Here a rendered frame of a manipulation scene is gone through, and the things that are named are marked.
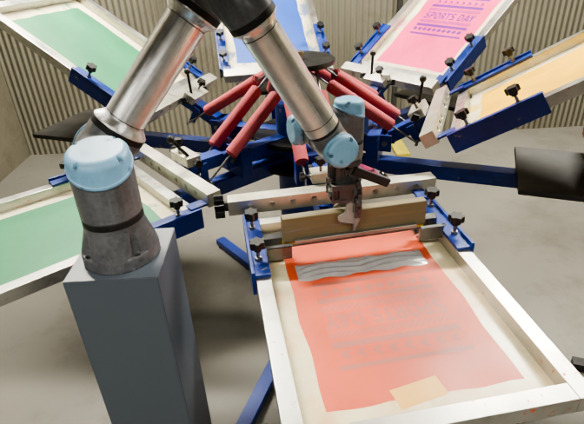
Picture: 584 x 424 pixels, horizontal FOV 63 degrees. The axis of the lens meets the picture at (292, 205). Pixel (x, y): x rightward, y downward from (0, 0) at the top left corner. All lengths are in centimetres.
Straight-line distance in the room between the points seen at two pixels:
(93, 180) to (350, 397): 63
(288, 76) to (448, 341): 67
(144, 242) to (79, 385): 162
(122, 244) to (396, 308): 65
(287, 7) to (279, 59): 217
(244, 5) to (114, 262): 52
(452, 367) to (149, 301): 63
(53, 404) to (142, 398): 134
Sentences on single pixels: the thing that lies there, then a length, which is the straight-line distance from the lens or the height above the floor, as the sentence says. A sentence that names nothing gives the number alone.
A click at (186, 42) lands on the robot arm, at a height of 158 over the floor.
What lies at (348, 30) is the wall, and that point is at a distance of 451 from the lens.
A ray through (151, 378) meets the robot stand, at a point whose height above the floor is 93.
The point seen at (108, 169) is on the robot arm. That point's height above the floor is 141.
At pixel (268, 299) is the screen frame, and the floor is 99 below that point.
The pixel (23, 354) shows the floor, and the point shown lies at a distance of 282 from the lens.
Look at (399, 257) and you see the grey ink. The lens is 137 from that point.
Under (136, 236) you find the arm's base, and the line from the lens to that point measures 96.
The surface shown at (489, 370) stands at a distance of 112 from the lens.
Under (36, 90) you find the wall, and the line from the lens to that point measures 506.
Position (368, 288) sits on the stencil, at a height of 95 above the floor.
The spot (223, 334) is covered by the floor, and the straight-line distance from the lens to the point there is 254.
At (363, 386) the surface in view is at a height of 95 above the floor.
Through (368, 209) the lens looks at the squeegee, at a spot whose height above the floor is 109.
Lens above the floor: 175
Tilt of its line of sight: 29 degrees down
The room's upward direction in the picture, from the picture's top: 3 degrees counter-clockwise
